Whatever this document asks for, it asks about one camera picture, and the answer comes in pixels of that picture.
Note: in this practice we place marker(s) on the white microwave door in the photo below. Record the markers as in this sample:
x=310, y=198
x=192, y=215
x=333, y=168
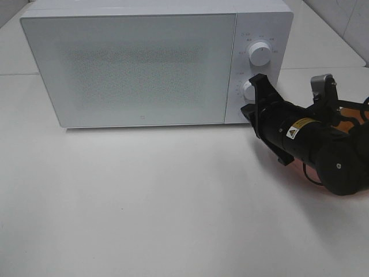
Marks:
x=134, y=71

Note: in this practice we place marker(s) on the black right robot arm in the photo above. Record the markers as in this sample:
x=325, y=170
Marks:
x=330, y=136

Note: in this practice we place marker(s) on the upper white power knob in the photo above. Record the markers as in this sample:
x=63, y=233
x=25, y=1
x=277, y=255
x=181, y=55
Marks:
x=259, y=53

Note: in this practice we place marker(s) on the pink round plate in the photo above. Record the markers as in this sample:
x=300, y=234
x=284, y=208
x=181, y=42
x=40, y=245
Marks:
x=344, y=169

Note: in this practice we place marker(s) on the white timer knob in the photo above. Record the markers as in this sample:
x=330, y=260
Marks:
x=248, y=91

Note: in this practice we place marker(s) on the white microwave oven body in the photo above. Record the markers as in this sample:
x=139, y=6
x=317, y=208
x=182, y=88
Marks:
x=266, y=21

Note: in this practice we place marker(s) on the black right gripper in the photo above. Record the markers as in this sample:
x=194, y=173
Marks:
x=283, y=127

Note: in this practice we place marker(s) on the round white door button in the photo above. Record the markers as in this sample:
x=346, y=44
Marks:
x=242, y=117

